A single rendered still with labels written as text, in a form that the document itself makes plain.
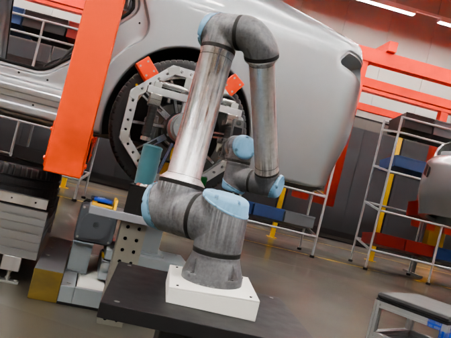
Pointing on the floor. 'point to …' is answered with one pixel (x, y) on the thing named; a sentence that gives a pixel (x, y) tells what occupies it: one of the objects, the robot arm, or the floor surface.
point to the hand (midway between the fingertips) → (225, 141)
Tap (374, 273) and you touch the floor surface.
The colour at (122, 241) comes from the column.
